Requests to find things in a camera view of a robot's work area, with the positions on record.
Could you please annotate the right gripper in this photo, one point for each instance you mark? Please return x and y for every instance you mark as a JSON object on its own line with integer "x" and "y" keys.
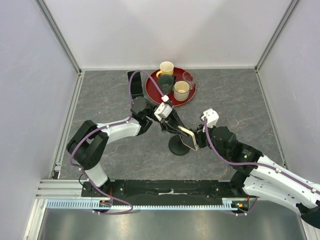
{"x": 199, "y": 134}

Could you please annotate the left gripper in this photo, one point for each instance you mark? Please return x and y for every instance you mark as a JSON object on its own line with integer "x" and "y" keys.
{"x": 168, "y": 124}

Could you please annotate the pink case smartphone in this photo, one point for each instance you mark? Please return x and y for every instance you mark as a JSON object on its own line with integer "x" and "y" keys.
{"x": 188, "y": 138}

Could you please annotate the black round suction base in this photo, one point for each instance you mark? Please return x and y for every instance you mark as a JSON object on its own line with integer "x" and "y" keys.
{"x": 177, "y": 147}

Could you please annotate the white case smartphone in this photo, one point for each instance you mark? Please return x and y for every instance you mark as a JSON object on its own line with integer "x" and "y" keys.
{"x": 136, "y": 87}

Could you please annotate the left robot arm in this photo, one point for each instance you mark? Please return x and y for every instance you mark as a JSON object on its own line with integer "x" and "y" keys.
{"x": 86, "y": 147}

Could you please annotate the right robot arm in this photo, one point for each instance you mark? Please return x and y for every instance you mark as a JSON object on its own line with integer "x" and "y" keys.
{"x": 259, "y": 176}

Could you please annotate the cream faceted cup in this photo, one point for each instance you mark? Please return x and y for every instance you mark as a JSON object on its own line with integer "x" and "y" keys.
{"x": 181, "y": 90}

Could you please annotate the red round tray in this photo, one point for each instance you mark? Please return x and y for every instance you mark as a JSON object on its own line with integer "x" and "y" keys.
{"x": 155, "y": 96}

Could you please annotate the dark green mug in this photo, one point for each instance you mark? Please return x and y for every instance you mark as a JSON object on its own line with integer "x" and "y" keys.
{"x": 166, "y": 83}

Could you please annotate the clear drinking glass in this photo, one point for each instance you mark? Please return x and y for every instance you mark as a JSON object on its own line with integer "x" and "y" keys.
{"x": 187, "y": 77}

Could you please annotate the yellow mug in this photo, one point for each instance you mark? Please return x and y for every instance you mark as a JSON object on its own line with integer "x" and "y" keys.
{"x": 165, "y": 68}

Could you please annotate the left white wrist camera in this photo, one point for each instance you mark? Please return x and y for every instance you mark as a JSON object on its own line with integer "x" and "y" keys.
{"x": 164, "y": 109}

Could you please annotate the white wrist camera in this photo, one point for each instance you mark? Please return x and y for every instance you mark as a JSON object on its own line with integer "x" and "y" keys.
{"x": 211, "y": 117}
{"x": 164, "y": 109}

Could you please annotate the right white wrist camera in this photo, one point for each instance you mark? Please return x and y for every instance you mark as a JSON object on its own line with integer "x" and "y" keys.
{"x": 211, "y": 117}

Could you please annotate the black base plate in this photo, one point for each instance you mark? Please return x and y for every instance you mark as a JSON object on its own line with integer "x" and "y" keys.
{"x": 172, "y": 192}

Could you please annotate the grey slotted cable duct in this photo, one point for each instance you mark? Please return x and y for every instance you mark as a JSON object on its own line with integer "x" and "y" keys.
{"x": 89, "y": 204}

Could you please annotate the right aluminium frame post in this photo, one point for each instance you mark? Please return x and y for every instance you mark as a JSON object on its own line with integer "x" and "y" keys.
{"x": 276, "y": 34}

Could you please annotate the aluminium frame post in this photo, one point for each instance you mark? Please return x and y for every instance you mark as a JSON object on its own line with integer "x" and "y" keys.
{"x": 42, "y": 5}
{"x": 276, "y": 34}

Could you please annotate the left aluminium frame post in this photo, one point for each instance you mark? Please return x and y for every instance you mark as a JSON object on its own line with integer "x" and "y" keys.
{"x": 42, "y": 5}

